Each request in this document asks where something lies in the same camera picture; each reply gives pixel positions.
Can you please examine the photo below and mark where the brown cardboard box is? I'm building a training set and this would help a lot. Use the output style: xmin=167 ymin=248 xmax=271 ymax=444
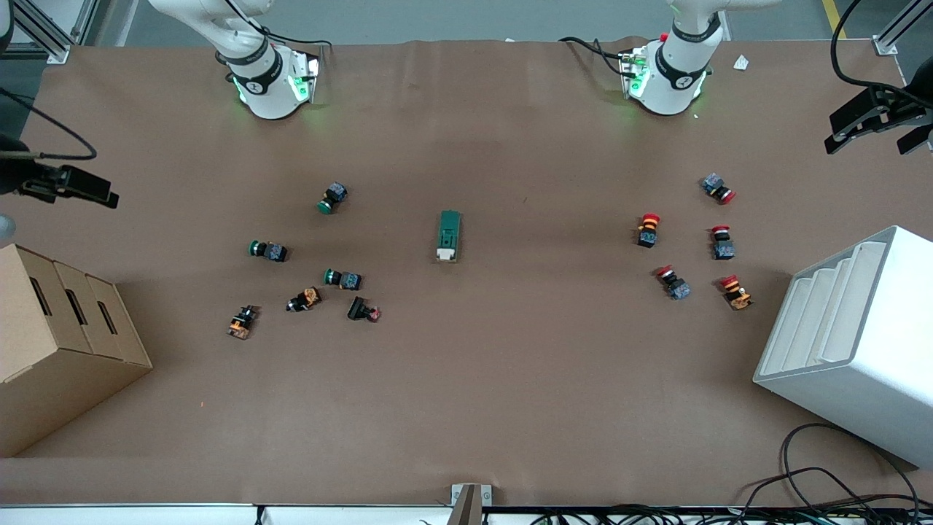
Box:
xmin=0 ymin=244 xmax=154 ymax=459

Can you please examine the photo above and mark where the white slotted box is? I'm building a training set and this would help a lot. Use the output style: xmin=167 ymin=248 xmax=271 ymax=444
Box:
xmin=753 ymin=225 xmax=933 ymax=470

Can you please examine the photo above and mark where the white table edge strip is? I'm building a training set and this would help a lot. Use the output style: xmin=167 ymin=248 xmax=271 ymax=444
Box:
xmin=0 ymin=503 xmax=453 ymax=525

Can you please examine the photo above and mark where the brown table cover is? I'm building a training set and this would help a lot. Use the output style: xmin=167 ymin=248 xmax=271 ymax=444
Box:
xmin=0 ymin=36 xmax=933 ymax=508

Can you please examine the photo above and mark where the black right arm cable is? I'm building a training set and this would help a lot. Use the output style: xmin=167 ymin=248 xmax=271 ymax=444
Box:
xmin=0 ymin=87 xmax=98 ymax=161

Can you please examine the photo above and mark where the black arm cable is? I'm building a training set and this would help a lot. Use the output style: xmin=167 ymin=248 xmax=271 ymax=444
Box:
xmin=830 ymin=0 xmax=912 ymax=92
xmin=0 ymin=87 xmax=98 ymax=161

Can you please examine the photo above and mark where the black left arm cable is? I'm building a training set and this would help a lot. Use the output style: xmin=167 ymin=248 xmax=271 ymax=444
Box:
xmin=830 ymin=0 xmax=912 ymax=92

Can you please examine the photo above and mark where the aluminium frame profile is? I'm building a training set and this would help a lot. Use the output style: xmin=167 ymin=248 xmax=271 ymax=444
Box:
xmin=0 ymin=0 xmax=99 ymax=65
xmin=873 ymin=0 xmax=933 ymax=56

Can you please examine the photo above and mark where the black right base cable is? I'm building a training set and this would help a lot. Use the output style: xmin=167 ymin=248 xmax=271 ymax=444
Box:
xmin=222 ymin=0 xmax=329 ymax=52

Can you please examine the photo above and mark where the black base cable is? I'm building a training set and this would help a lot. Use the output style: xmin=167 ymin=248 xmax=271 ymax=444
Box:
xmin=222 ymin=0 xmax=329 ymax=52
xmin=558 ymin=36 xmax=635 ymax=77

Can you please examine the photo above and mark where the black left base cable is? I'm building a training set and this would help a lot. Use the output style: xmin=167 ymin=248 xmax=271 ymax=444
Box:
xmin=558 ymin=36 xmax=635 ymax=77

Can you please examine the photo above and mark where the black switch with red end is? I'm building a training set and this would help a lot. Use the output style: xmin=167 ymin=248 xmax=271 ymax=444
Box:
xmin=347 ymin=295 xmax=382 ymax=323

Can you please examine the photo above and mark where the black looped cable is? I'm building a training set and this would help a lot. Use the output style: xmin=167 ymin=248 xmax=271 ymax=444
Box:
xmin=781 ymin=423 xmax=921 ymax=504

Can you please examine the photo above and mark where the black cable bundle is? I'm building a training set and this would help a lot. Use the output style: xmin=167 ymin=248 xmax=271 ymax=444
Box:
xmin=532 ymin=478 xmax=933 ymax=525

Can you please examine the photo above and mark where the grey metal bracket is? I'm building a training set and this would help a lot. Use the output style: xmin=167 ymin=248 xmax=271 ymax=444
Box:
xmin=450 ymin=483 xmax=493 ymax=525

